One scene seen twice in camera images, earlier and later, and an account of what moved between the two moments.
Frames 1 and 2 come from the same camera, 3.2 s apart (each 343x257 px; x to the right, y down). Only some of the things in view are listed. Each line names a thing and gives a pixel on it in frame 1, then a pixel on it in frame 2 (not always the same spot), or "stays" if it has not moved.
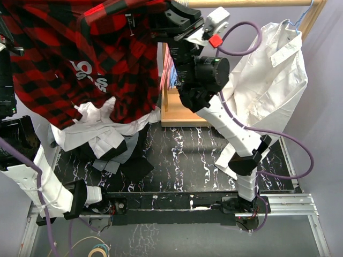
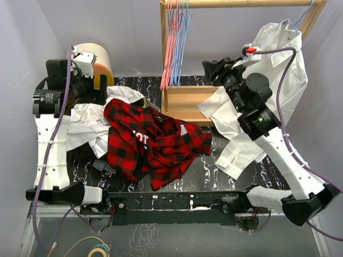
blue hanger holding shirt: (298, 22) stays
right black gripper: (179, 25) -> (213, 69)
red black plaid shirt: (66, 54) -> (142, 142)
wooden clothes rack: (174, 113) stays
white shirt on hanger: (265, 84) stays
